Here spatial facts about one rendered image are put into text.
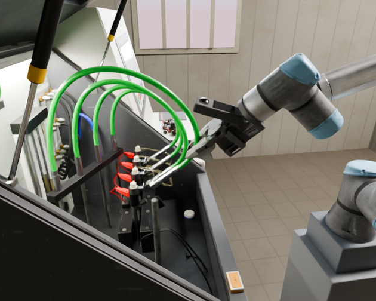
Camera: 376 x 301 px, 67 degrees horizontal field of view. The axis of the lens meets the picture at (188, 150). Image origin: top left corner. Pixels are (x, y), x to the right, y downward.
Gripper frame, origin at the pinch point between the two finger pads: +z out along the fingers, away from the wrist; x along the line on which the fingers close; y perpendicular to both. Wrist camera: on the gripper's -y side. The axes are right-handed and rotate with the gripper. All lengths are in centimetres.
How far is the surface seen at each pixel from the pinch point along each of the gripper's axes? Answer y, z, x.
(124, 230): 1.4, 25.8, -13.0
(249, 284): 112, 74, 34
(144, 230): 5.5, 22.3, -12.2
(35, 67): -33.0, -15.9, -29.9
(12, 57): -45.7, 10.1, -0.1
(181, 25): -9, 43, 221
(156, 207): -1.4, 6.0, -17.4
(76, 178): -16.8, 29.1, -3.9
